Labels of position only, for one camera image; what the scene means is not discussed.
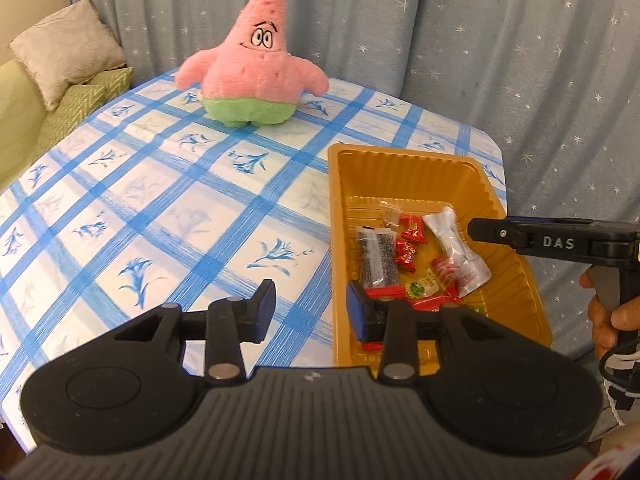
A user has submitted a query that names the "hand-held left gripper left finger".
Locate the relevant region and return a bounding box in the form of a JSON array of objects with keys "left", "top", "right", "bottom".
[{"left": 114, "top": 278, "right": 277, "bottom": 386}]

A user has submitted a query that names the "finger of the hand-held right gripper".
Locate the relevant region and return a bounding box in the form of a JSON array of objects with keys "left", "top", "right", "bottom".
[{"left": 467, "top": 216, "right": 527, "bottom": 254}]

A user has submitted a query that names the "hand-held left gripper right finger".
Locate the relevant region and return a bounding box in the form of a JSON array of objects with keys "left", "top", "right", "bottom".
[{"left": 346, "top": 280, "right": 511, "bottom": 386}]

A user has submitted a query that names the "silver foil pouch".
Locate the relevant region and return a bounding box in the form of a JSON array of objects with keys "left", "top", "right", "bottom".
[{"left": 422, "top": 206, "right": 492, "bottom": 297}]

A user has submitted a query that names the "yellow plastic tray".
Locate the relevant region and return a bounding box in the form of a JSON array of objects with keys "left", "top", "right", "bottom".
[{"left": 327, "top": 143, "right": 553, "bottom": 368}]

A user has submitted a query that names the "black clear snack packet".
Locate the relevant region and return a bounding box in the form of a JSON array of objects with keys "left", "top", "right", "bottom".
[{"left": 355, "top": 226, "right": 401, "bottom": 291}]

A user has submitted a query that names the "red white-print snack packet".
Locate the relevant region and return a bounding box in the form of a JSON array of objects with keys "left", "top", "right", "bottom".
[{"left": 431, "top": 255, "right": 473, "bottom": 286}]

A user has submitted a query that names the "green label snack packet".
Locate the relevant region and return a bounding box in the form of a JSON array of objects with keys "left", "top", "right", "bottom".
[{"left": 404, "top": 270, "right": 453, "bottom": 301}]

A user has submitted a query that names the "small red candy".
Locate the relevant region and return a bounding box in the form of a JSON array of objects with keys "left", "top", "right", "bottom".
[
  {"left": 398, "top": 213, "right": 429, "bottom": 245},
  {"left": 395, "top": 240, "right": 420, "bottom": 275}
]

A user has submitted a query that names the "large plain red snack packet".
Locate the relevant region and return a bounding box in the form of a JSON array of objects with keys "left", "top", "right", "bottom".
[{"left": 361, "top": 282, "right": 463, "bottom": 356}]

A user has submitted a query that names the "person's right hand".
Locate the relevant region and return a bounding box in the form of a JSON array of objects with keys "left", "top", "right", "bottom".
[{"left": 580, "top": 270, "right": 640, "bottom": 359}]

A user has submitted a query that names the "blue checked floral tablecloth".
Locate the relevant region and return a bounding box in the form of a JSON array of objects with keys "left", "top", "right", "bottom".
[{"left": 0, "top": 67, "right": 508, "bottom": 411}]

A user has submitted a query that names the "grey star-print curtain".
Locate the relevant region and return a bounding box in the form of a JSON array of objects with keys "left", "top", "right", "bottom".
[{"left": 65, "top": 0, "right": 640, "bottom": 361}]

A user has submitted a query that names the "red white printed cloth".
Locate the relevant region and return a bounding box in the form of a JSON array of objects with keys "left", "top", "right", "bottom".
[{"left": 575, "top": 447, "right": 640, "bottom": 480}]

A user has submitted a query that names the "pink star plush toy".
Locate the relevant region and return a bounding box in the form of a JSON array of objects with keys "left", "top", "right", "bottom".
[{"left": 174, "top": 0, "right": 329, "bottom": 128}]

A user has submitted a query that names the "green zigzag cushion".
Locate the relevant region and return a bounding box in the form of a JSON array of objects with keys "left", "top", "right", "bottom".
[{"left": 35, "top": 66, "right": 135, "bottom": 161}]

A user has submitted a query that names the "light green sofa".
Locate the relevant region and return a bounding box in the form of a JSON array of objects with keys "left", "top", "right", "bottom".
[{"left": 0, "top": 57, "right": 48, "bottom": 192}]

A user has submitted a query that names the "beige cushion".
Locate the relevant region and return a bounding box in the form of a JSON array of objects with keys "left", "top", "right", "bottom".
[{"left": 9, "top": 0, "right": 127, "bottom": 112}]

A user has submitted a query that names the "black cable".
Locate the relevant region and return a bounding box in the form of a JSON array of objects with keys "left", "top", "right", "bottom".
[{"left": 599, "top": 342, "right": 640, "bottom": 411}]

